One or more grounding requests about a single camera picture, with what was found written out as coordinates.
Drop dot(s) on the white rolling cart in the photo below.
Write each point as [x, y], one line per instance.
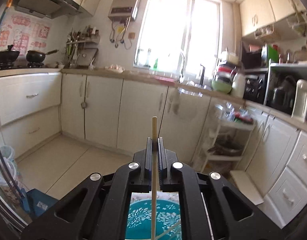
[238, 126]

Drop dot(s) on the cream wall cabinets above rack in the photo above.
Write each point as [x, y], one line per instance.
[263, 7]

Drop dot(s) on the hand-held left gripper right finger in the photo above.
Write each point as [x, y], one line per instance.
[168, 163]

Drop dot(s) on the chrome curved faucet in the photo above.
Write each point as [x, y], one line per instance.
[183, 62]

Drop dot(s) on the black toaster oven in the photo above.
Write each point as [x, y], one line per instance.
[253, 90]

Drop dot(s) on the single wooden chopstick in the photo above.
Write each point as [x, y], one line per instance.
[154, 130]

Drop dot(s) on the black lidded pot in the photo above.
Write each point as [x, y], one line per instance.
[7, 55]

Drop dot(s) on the green bottle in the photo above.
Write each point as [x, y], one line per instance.
[156, 65]

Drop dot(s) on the yellow wall socket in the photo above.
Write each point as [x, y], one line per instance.
[131, 35]

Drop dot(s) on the pink wall stickers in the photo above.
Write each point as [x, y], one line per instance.
[21, 35]

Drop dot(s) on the black microwave oven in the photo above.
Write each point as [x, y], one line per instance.
[253, 55]

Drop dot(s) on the wall utensil rack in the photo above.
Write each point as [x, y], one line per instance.
[78, 45]

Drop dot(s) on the teal perforated plastic basket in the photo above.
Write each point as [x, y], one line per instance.
[141, 217]

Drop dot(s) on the pink dishcloth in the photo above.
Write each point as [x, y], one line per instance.
[166, 79]

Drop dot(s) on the cream base cabinets with drawers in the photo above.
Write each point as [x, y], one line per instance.
[281, 155]

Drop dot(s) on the white appliance rack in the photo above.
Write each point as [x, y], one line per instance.
[288, 65]

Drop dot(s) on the stack of bowls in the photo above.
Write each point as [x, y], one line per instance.
[226, 73]

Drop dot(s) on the plate of pale food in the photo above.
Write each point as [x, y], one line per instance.
[114, 67]

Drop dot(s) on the pan with glass lid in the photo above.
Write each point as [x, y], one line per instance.
[226, 147]

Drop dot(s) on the black water tap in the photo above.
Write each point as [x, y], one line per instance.
[202, 75]

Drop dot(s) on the clear plastic container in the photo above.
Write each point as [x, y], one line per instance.
[4, 165]

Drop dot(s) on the black frying pan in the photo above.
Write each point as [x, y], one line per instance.
[36, 56]

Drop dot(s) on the blue dustpan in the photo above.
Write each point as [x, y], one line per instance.
[41, 202]

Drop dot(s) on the white plastic bag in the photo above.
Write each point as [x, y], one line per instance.
[186, 102]

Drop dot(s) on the green box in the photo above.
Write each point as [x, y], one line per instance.
[273, 53]

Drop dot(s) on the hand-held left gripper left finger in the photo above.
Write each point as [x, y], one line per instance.
[142, 163]

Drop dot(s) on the cream base cabinets under window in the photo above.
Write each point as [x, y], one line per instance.
[141, 110]

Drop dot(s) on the silver gas water heater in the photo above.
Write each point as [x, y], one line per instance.
[123, 2]

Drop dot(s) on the white electric kettle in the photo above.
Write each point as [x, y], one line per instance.
[301, 100]

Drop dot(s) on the white drawer cabinet under stove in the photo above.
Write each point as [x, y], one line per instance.
[28, 92]

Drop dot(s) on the gas stove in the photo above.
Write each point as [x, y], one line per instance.
[18, 66]

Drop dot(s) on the kitchen window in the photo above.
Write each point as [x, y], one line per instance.
[173, 30]

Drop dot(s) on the green bowl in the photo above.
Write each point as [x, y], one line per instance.
[222, 87]

